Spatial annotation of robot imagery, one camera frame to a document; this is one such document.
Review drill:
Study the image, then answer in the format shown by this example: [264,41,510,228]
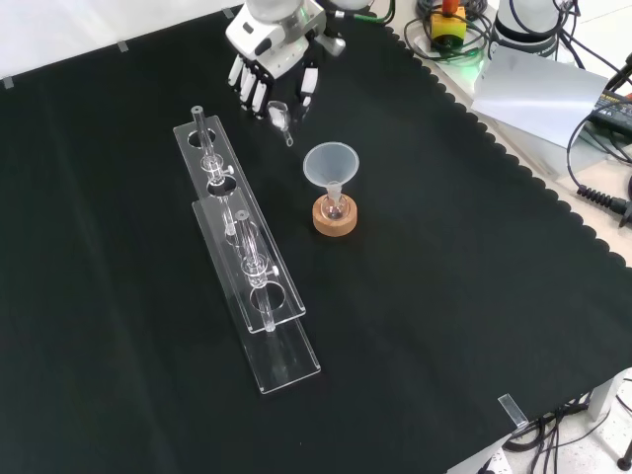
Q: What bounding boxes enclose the black floor cables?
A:
[503,374,632,474]

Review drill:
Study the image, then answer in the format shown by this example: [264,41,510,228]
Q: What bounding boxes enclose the black cable with ribbed plug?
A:
[566,106,632,228]

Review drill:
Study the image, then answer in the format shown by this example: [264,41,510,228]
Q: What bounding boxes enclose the black power supply box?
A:
[590,88,632,130]

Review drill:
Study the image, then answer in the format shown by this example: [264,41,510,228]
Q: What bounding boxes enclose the translucent plastic funnel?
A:
[302,141,360,208]

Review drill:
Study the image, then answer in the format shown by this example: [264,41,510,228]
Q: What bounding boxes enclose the white power strip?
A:
[471,443,510,474]

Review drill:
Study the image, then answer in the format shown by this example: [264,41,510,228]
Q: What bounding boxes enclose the small glass round-bottom flask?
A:
[319,181,347,221]

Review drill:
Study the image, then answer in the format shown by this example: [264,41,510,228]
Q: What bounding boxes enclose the yellow stop button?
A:
[429,0,468,50]

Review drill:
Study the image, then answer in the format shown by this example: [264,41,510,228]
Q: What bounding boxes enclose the clear acrylic funnel stand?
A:
[172,104,322,396]

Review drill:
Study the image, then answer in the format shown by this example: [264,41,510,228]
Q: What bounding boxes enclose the black bench cloth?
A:
[0,4,632,474]

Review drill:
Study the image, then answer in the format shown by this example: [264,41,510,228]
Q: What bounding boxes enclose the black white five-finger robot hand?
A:
[225,0,347,119]

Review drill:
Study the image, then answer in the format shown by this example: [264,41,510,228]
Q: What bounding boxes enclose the cork ring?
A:
[311,194,358,238]

